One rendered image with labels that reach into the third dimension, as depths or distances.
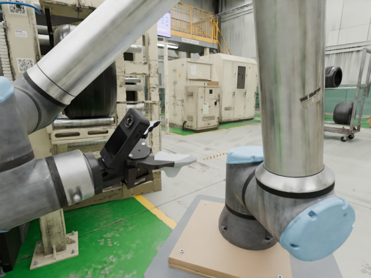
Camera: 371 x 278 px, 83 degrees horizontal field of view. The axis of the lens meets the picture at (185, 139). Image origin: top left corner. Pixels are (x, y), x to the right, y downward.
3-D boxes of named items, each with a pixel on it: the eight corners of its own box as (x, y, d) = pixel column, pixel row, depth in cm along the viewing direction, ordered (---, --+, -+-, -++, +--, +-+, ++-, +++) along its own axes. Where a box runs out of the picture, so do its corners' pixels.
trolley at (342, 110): (349, 143, 451) (366, 47, 408) (287, 133, 554) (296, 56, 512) (358, 139, 488) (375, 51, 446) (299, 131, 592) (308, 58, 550)
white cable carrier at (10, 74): (10, 115, 117) (-7, 21, 107) (12, 114, 121) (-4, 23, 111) (20, 115, 119) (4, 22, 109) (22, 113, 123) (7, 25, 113)
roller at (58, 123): (52, 128, 120) (51, 119, 119) (52, 127, 124) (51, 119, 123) (115, 123, 136) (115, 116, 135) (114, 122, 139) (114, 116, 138)
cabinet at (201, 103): (196, 133, 561) (197, 85, 534) (183, 130, 605) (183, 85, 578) (220, 129, 617) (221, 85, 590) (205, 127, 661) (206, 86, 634)
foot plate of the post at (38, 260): (30, 270, 130) (28, 265, 129) (36, 243, 153) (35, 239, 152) (78, 255, 142) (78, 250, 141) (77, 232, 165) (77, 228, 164)
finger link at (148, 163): (173, 157, 45) (132, 151, 44) (175, 151, 44) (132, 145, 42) (173, 174, 41) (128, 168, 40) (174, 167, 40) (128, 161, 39)
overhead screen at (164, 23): (148, 33, 459) (147, 5, 447) (147, 33, 463) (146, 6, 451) (170, 37, 496) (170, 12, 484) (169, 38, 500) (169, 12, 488)
